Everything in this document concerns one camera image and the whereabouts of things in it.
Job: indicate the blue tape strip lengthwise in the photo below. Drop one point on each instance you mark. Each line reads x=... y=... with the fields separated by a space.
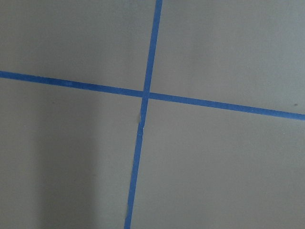
x=143 y=113

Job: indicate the blue tape strip crosswise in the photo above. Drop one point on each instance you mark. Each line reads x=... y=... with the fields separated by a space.
x=155 y=96

